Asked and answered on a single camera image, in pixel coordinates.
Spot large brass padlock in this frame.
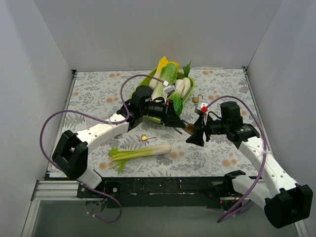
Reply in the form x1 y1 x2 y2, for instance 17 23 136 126
183 121 196 135

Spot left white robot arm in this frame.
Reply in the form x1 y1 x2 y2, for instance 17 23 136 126
52 85 185 198

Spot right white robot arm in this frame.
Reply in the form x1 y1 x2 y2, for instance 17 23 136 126
186 101 313 229

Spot small brass padlock far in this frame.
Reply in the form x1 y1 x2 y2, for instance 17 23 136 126
192 94 203 103

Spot floral table mat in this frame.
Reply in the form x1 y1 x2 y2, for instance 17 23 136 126
48 68 277 178

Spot small brass padlock open shackle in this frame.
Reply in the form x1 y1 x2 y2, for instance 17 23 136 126
141 134 158 143

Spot toy bok choy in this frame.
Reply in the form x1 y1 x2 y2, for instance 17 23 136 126
175 77 191 99

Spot green plastic basket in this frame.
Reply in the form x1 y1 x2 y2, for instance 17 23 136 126
137 68 195 124

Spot large toy napa cabbage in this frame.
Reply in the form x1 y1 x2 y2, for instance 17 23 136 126
149 62 180 103

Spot toy leafy green sprig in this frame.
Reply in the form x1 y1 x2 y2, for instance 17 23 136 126
182 62 191 77

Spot yellow toy cabbage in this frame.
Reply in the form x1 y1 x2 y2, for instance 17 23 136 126
149 56 180 89

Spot toy celery stalk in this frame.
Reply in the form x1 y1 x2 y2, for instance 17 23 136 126
108 144 171 173

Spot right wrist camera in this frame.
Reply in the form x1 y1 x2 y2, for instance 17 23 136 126
195 102 208 116

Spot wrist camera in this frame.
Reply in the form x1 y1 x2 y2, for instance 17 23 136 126
163 85 176 98
195 102 208 116

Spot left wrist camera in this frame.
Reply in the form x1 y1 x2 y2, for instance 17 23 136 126
163 85 176 98

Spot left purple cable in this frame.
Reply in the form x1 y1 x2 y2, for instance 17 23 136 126
39 74 170 223

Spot purple cable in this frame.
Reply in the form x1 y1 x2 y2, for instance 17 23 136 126
39 74 170 223
202 95 270 223

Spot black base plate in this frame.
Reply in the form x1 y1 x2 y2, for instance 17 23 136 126
44 172 255 209

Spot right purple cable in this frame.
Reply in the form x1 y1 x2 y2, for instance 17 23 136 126
202 95 270 223

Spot aluminium frame rail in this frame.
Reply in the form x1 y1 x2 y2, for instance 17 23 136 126
21 180 82 237

